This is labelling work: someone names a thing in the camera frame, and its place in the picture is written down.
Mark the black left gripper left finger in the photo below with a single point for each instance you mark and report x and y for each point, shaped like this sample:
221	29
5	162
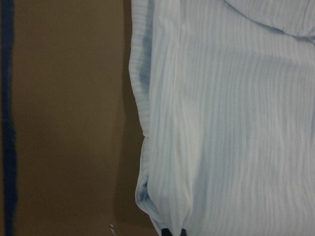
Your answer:
165	232

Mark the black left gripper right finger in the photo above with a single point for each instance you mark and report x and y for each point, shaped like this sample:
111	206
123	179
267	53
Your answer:
183	232

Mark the light blue button-up shirt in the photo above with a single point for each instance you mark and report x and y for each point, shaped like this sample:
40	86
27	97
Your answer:
225	91

